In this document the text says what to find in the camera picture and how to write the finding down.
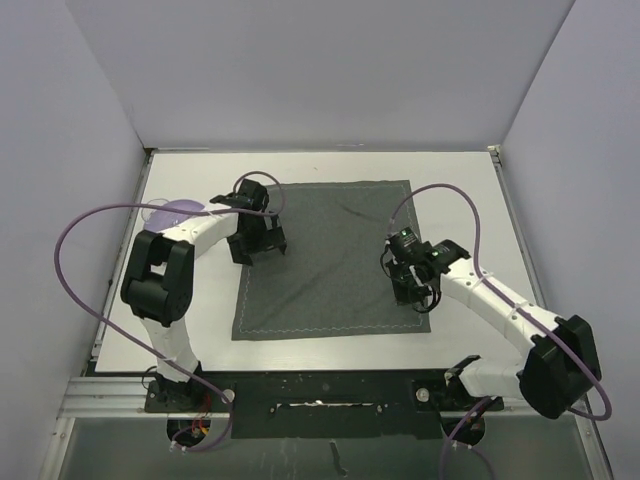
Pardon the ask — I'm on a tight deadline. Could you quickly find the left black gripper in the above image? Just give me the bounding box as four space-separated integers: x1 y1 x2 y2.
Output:
228 210 284 265

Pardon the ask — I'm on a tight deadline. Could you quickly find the grey cloth placemat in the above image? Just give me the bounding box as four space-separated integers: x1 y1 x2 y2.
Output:
232 180 431 341

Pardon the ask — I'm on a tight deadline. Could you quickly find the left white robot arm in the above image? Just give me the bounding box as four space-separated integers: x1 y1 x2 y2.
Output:
120 175 287 411

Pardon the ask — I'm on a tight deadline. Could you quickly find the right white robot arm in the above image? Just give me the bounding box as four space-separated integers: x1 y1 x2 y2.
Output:
383 230 602 419

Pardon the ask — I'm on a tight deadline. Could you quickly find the purple plastic plate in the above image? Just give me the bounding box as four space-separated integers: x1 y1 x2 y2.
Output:
143 199 204 233

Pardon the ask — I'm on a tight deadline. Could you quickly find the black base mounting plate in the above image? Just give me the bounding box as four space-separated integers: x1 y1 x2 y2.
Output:
144 369 477 440

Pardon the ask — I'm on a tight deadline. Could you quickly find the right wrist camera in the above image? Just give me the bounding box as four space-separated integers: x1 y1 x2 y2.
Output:
386 227 424 262

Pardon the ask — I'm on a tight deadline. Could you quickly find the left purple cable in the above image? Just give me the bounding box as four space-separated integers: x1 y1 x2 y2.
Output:
53 170 287 454

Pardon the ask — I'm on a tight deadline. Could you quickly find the aluminium frame rail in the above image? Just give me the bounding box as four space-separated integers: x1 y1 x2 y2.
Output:
41 370 612 479

